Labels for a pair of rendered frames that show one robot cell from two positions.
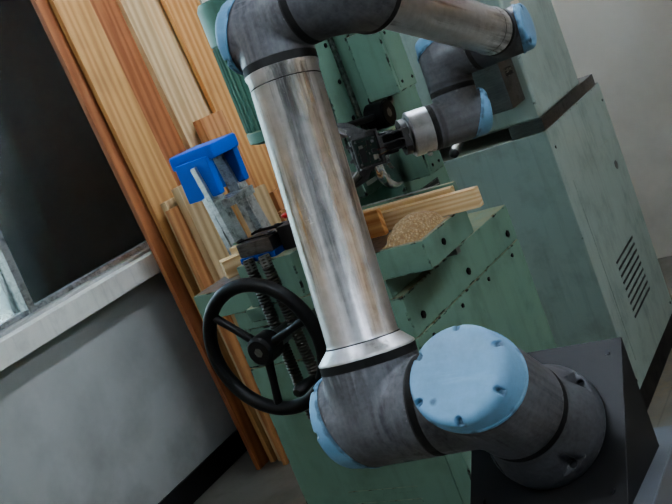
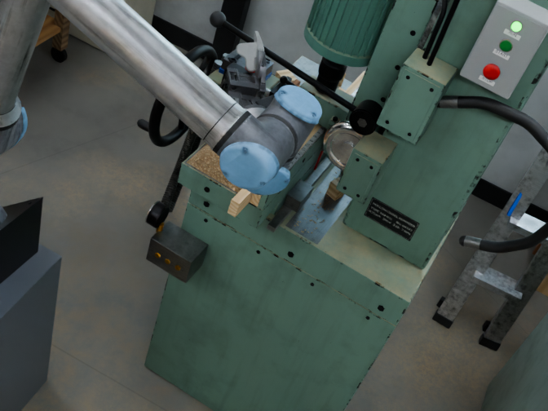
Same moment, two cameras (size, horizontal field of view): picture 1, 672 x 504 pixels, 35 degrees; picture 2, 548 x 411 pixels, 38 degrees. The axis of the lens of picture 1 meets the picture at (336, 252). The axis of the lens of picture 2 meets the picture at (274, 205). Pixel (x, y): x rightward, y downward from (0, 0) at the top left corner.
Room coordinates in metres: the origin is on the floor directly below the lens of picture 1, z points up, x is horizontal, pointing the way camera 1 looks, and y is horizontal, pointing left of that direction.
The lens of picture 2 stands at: (1.68, -1.44, 2.06)
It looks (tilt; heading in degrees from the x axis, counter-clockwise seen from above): 42 degrees down; 69
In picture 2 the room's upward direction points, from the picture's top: 21 degrees clockwise
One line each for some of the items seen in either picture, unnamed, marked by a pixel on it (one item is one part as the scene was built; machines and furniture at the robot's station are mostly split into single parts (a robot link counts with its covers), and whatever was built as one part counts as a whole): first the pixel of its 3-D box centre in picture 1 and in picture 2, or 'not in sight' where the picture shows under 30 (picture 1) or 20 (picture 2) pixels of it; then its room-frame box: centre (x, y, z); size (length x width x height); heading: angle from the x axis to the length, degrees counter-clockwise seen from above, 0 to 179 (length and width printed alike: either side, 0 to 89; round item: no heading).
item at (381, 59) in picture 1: (382, 60); (416, 97); (2.34, -0.25, 1.22); 0.09 x 0.08 x 0.15; 145
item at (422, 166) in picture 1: (411, 150); (366, 167); (2.31, -0.24, 1.02); 0.09 x 0.07 x 0.12; 55
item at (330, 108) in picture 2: not in sight; (325, 108); (2.27, -0.02, 0.99); 0.14 x 0.07 x 0.09; 145
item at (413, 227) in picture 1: (412, 223); (225, 161); (2.03, -0.16, 0.92); 0.14 x 0.09 x 0.04; 145
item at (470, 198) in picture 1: (365, 226); (292, 145); (2.20, -0.08, 0.92); 0.55 x 0.02 x 0.04; 55
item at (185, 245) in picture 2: not in sight; (175, 252); (1.99, -0.13, 0.58); 0.12 x 0.08 x 0.08; 145
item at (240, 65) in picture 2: (276, 236); (245, 68); (2.09, 0.10, 0.99); 0.13 x 0.11 x 0.06; 55
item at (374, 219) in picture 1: (336, 233); not in sight; (2.20, -0.02, 0.93); 0.24 x 0.01 x 0.06; 55
